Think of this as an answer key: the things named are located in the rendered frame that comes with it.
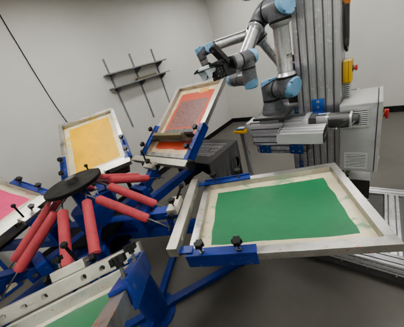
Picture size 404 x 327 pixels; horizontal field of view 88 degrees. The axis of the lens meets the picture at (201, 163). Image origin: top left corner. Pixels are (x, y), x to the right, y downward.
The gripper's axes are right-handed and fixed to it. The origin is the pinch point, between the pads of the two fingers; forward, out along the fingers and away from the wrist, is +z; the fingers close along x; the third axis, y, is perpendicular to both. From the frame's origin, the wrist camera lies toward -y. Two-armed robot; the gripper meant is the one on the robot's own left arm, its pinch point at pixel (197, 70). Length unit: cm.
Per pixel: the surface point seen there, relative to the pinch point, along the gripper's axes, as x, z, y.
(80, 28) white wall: 262, 12, -128
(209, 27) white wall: 372, -264, -119
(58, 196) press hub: 29, 84, 31
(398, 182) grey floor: 11, -190, 169
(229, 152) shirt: 70, -41, 69
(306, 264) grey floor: 11, -43, 168
